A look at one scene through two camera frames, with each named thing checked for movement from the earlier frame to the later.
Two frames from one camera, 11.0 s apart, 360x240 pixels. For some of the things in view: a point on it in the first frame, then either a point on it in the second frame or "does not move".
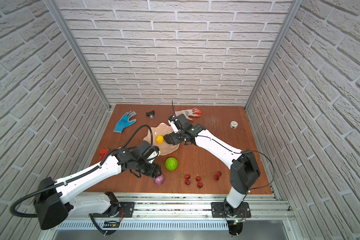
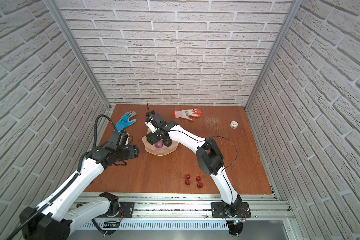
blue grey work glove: x=124 y=120 does not move
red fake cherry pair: x=200 y=184 does not move
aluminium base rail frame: x=182 y=216 does not move
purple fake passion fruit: x=159 y=180 to x=159 y=144
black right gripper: x=173 y=137 to x=152 y=138
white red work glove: x=194 y=112 does not move
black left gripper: x=150 y=170 to x=132 y=151
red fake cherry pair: x=186 y=177 does not move
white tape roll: x=234 y=124 does not move
